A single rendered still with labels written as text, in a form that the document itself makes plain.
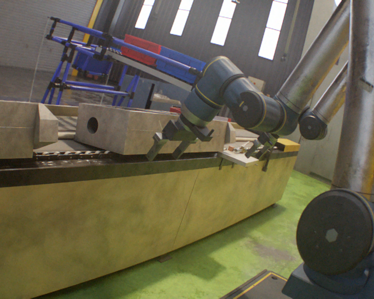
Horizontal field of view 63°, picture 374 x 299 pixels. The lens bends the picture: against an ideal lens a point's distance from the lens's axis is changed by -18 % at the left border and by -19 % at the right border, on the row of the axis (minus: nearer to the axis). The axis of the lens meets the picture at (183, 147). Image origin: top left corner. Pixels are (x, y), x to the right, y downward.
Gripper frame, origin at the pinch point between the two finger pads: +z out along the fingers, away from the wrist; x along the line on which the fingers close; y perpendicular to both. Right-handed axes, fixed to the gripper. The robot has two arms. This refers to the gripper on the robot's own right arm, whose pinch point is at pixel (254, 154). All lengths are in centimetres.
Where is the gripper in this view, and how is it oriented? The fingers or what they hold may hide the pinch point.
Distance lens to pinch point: 186.1
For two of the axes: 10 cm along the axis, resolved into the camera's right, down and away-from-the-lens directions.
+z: -6.0, 7.0, 3.8
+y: 5.5, 7.1, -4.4
